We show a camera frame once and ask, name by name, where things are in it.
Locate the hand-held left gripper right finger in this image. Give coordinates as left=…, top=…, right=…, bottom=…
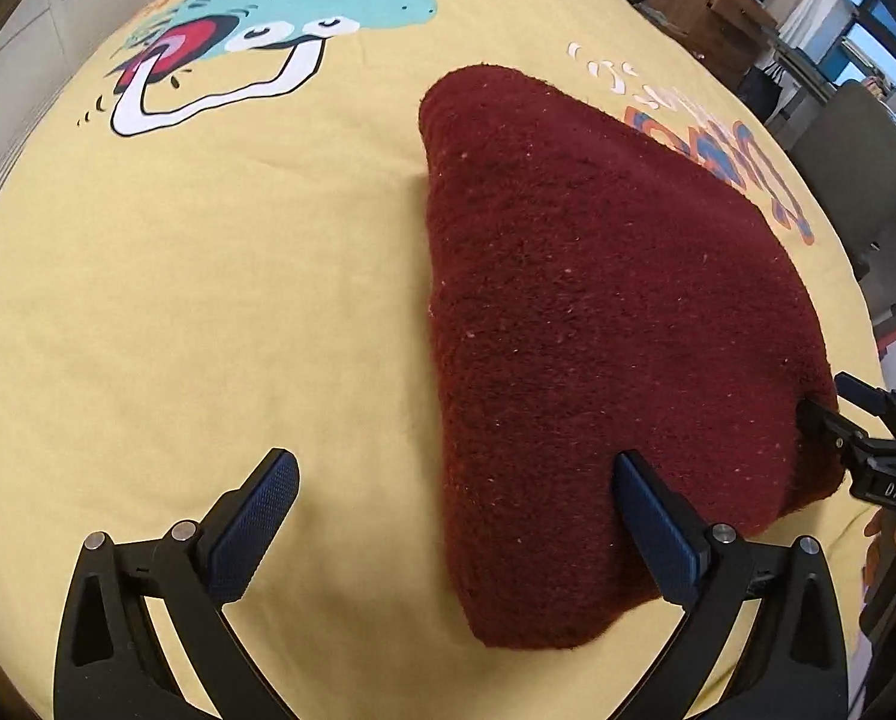
left=613, top=451, right=848, bottom=720

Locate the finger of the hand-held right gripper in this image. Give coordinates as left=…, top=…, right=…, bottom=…
left=796, top=397, right=878, bottom=467
left=834, top=371, right=896, bottom=441

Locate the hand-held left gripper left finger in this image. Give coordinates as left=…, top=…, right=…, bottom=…
left=52, top=448, right=300, bottom=720

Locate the dark red towel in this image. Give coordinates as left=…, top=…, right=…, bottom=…
left=418, top=64, right=850, bottom=650

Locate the person's right hand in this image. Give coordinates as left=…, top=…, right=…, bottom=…
left=862, top=510, right=896, bottom=597

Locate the yellow dinosaur print blanket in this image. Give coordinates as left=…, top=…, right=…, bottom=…
left=0, top=0, right=888, bottom=720

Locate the grey upholstered chair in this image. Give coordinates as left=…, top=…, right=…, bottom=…
left=766, top=79, right=896, bottom=271

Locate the brown cardboard box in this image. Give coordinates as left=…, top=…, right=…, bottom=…
left=647, top=0, right=779, bottom=83

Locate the white panelled cabinet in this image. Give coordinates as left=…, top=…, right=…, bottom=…
left=0, top=0, right=194, bottom=241

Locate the dark bag with handles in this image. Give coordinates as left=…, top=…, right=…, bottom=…
left=736, top=60, right=792, bottom=122

